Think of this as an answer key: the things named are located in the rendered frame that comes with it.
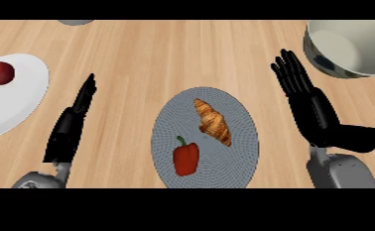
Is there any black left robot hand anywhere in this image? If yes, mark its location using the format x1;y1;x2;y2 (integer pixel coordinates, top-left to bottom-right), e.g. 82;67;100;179
42;72;97;165

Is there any golden brown croissant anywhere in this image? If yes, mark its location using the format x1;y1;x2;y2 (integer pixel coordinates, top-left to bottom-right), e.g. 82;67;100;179
191;98;233;148

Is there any dark red apple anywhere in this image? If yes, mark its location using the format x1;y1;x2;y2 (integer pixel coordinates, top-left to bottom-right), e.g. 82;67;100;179
0;60;16;86

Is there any white plate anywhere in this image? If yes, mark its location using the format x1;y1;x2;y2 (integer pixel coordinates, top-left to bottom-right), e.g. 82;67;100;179
0;54;51;136

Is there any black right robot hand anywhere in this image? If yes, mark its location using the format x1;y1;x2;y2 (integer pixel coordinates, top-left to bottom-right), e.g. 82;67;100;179
270;48;375;154

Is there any grey oval placemat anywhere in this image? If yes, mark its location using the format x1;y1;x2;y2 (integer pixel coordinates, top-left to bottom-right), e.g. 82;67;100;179
149;86;261;189

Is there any grey round object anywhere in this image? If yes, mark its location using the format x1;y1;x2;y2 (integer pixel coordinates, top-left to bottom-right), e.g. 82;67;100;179
56;20;94;27

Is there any white and blue bowl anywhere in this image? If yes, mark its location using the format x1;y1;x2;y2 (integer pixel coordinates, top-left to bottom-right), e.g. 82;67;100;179
301;20;375;79

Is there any red bell pepper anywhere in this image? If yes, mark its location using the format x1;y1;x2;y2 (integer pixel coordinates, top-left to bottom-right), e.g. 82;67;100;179
171;135;200;177

